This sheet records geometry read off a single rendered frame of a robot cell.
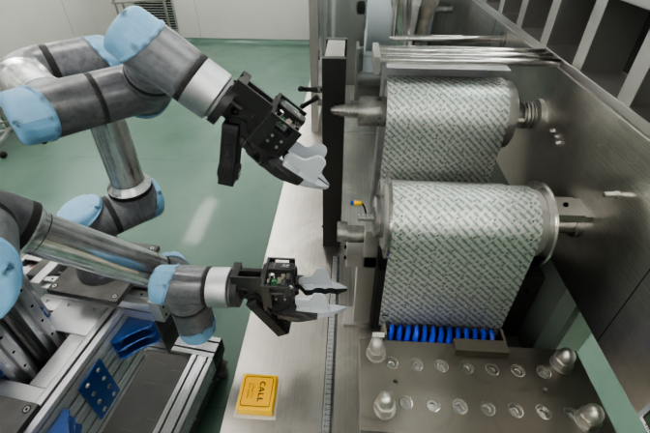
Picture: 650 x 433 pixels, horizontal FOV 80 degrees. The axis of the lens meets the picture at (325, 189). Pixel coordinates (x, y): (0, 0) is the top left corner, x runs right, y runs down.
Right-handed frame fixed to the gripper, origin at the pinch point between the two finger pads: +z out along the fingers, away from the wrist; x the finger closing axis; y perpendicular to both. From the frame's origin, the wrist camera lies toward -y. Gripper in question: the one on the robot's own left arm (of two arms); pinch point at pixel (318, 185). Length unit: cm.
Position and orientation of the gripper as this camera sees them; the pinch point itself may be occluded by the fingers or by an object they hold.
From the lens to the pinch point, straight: 62.7
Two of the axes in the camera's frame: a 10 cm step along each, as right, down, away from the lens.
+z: 7.6, 5.5, 3.4
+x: 0.6, -5.9, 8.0
